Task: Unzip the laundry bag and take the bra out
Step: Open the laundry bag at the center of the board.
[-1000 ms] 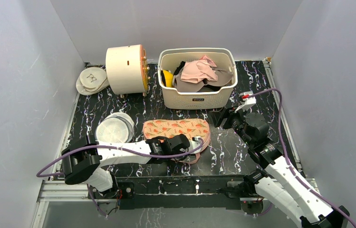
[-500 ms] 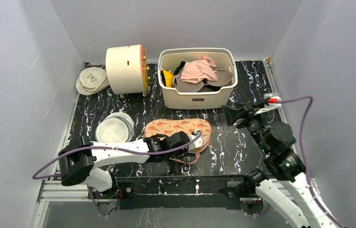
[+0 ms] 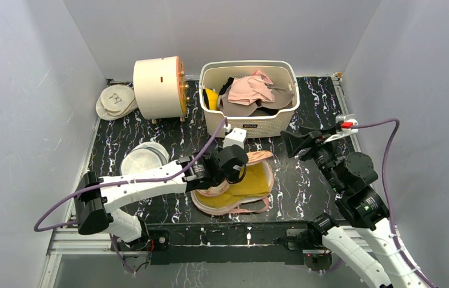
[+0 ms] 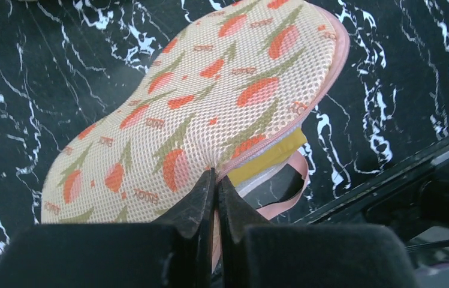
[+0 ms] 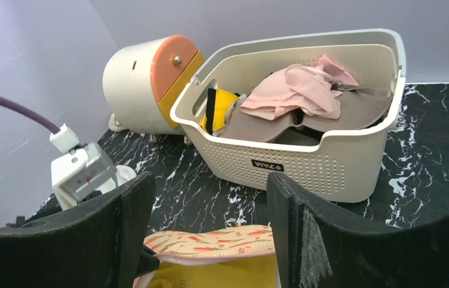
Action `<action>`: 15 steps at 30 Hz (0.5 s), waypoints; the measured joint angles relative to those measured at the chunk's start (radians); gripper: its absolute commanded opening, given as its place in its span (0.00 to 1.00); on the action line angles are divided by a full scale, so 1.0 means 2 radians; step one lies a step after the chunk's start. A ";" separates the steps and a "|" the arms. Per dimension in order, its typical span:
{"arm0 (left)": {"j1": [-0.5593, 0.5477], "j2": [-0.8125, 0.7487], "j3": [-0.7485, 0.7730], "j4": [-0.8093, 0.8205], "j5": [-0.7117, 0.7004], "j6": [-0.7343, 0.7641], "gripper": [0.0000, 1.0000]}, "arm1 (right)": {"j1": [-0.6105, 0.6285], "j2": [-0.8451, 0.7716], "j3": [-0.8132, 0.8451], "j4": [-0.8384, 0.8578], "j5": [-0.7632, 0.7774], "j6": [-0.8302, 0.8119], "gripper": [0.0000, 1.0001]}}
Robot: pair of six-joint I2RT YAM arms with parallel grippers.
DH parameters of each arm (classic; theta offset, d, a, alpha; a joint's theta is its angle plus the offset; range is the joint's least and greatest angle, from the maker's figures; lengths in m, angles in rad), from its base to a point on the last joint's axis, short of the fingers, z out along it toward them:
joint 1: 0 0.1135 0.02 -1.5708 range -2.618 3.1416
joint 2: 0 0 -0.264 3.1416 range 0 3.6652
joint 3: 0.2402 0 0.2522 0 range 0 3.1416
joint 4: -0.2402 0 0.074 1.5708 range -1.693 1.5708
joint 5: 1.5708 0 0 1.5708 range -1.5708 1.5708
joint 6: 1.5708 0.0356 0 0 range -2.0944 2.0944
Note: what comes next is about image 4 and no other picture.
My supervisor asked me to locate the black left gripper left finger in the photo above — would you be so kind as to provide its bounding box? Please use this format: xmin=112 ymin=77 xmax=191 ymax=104
xmin=0 ymin=170 xmax=216 ymax=287

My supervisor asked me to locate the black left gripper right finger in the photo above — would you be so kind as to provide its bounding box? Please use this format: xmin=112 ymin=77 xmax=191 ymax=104
xmin=216 ymin=178 xmax=418 ymax=287

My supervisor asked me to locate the yellow bra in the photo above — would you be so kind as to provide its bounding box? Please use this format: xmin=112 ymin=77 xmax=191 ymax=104
xmin=227 ymin=128 xmax=308 ymax=186

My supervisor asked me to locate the floral mesh laundry bag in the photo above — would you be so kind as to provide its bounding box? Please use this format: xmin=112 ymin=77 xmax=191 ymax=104
xmin=41 ymin=1 xmax=350 ymax=224

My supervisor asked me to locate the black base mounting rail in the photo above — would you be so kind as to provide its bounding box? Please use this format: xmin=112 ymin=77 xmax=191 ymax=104
xmin=299 ymin=137 xmax=449 ymax=270

